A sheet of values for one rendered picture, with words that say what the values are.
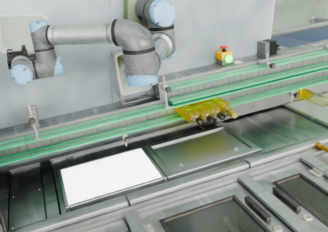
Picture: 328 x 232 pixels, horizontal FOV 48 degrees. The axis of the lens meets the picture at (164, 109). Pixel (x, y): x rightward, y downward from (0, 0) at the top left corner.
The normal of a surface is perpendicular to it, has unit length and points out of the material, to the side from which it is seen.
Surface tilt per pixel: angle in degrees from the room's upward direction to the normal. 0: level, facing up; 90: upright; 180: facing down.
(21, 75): 7
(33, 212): 90
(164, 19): 7
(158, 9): 7
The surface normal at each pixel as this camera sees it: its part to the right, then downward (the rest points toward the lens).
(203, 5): 0.35, 0.31
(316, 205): -0.11, -0.92
